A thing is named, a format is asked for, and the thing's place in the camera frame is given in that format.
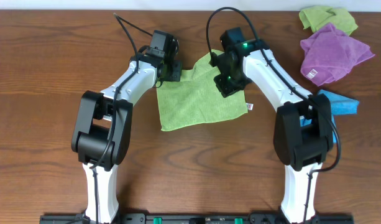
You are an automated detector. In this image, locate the light green cloth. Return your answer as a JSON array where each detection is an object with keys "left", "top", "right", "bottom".
[{"left": 157, "top": 54, "right": 253, "bottom": 132}]

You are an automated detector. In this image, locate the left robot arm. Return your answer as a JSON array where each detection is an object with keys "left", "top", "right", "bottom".
[{"left": 71, "top": 30, "right": 181, "bottom": 223}]

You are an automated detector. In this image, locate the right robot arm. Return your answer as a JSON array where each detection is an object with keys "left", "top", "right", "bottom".
[{"left": 211, "top": 27, "right": 333, "bottom": 223}]

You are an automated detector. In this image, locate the purple cloth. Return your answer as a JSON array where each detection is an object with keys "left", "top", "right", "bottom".
[{"left": 300, "top": 23, "right": 375, "bottom": 86}]

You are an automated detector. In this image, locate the blue cloth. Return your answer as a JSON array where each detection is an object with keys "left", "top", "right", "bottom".
[{"left": 318, "top": 90, "right": 359, "bottom": 126}]

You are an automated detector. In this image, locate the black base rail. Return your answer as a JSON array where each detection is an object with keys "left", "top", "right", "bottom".
[{"left": 39, "top": 213, "right": 354, "bottom": 224}]

